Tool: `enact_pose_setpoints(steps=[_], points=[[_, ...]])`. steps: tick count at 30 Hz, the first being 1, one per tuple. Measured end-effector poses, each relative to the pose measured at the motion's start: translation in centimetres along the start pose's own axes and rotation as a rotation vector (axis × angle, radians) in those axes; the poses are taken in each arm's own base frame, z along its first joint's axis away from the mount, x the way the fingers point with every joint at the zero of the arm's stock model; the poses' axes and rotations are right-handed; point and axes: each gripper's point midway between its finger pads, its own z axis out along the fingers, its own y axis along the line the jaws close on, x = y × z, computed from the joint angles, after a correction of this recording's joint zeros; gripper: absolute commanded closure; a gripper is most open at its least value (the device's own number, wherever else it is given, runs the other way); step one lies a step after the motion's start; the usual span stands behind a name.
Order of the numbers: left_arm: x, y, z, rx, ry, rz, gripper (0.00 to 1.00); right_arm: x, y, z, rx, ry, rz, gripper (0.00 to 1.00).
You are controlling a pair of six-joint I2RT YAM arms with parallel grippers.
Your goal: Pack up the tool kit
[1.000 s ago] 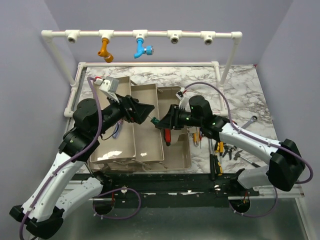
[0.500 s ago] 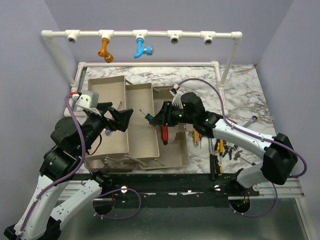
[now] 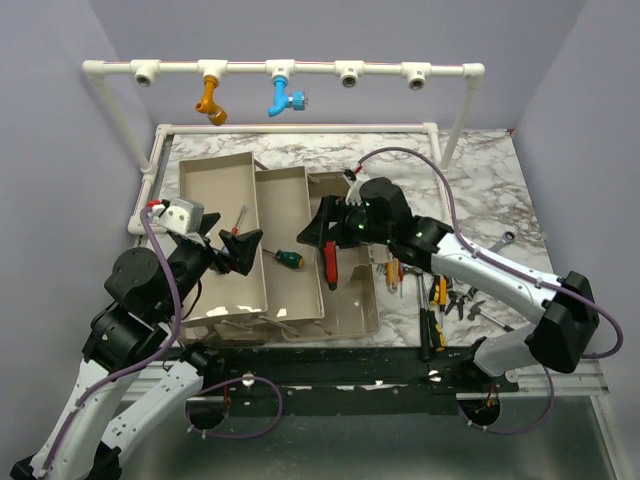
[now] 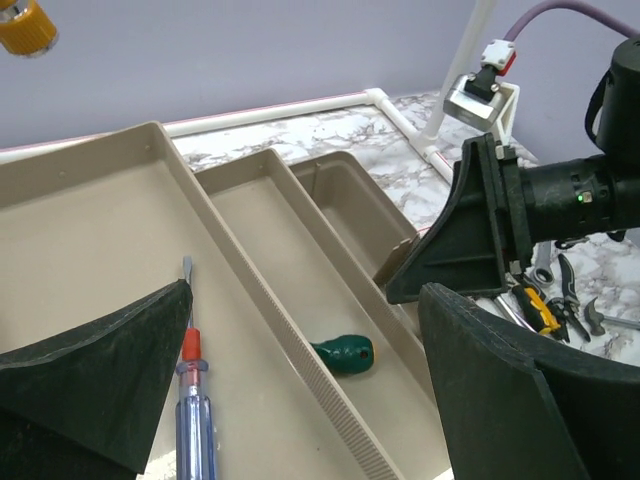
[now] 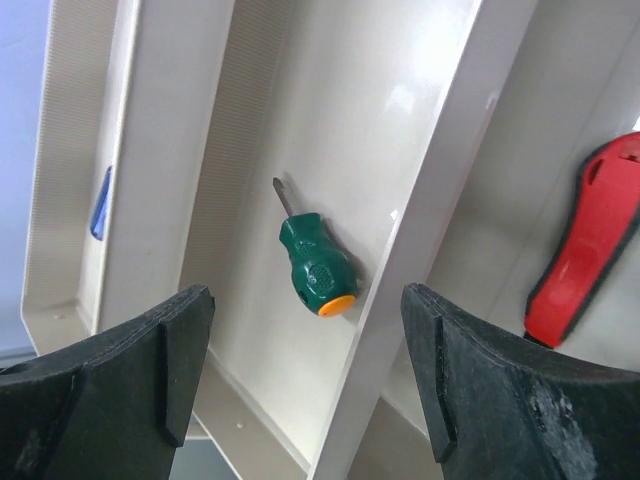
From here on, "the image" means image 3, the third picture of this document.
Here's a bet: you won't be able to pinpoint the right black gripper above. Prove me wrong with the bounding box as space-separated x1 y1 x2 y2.
296 196 393 250

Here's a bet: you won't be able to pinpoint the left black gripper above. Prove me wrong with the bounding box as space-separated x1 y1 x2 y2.
157 213 263 320

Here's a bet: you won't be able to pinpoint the blue handled screwdriver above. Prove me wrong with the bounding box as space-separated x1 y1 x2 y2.
219 204 248 256

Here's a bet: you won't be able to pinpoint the red utility knife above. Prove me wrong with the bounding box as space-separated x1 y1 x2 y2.
322 241 339 291

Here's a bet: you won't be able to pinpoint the green handled screwdriver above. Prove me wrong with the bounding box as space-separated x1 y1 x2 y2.
262 248 304 270

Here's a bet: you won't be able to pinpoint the brown translucent tool box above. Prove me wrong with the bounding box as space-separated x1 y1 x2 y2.
179 153 379 342

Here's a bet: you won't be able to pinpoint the yellow short screwdriver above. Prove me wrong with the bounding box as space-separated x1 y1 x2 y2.
429 275 448 308

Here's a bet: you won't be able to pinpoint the black long screwdriver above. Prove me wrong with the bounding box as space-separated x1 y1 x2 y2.
418 284 431 362

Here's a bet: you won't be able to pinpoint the claw hammer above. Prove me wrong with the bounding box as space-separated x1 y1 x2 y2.
403 265 431 362

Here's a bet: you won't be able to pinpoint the yellow black screwdriver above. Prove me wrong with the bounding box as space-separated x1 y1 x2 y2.
428 310 446 352

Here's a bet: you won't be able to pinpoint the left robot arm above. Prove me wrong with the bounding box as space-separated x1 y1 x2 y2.
10 213 263 479

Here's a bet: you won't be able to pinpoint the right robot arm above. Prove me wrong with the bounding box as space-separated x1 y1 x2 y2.
297 178 599 392

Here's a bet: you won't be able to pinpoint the orange plastic faucet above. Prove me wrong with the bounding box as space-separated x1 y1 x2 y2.
195 75 227 126

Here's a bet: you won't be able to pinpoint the blue plastic faucet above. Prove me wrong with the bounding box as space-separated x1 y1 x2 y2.
267 75 308 118

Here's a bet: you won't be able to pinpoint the black needle nose pliers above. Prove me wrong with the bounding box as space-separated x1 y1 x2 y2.
444 287 477 320

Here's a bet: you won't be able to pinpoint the small black hammer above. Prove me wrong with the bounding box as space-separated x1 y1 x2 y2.
467 301 513 332

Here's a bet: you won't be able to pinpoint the silver combination wrench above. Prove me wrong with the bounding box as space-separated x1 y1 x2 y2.
489 231 516 252

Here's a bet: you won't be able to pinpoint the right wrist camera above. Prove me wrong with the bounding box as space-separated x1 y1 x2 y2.
342 167 371 206

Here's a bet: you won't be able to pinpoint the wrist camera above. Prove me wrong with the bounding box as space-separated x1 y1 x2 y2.
147 197 204 244
342 167 371 206

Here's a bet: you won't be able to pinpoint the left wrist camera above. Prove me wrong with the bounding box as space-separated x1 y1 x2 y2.
147 197 204 244

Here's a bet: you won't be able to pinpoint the black metal base rail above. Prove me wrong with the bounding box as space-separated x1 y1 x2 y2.
205 346 519 417

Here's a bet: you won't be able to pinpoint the white PVC pipe frame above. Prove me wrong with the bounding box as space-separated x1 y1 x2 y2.
82 59 485 235

